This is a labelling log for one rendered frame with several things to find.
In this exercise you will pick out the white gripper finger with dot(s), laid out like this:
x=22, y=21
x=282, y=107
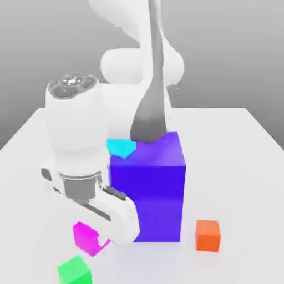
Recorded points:
x=103, y=240

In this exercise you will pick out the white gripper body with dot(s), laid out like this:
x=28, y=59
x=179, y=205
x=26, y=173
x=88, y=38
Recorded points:
x=122, y=221

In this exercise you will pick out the small magenta cube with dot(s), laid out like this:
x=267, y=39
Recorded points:
x=85, y=238

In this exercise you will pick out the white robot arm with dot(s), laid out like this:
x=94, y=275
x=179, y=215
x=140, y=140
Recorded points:
x=75, y=124

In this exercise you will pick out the small green cube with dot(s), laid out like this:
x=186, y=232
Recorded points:
x=74, y=271

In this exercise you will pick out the small cyan cube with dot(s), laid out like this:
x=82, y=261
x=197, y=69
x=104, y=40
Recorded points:
x=119, y=147

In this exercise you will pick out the small orange cube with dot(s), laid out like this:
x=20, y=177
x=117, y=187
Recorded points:
x=208, y=236

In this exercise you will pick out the large blue box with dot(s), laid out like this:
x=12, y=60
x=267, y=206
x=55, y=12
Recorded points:
x=155, y=188

